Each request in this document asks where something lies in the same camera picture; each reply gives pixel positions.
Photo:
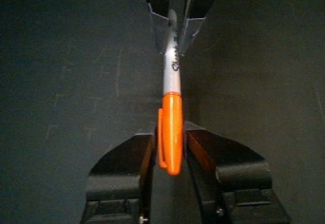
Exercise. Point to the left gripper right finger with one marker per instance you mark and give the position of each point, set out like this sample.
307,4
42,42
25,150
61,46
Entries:
236,174

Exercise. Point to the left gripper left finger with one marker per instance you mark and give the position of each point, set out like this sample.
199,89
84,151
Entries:
120,171

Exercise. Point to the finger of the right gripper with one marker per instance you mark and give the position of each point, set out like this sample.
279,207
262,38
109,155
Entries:
157,6
197,9

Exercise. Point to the grey marker pen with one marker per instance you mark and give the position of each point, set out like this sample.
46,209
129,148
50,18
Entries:
171,114

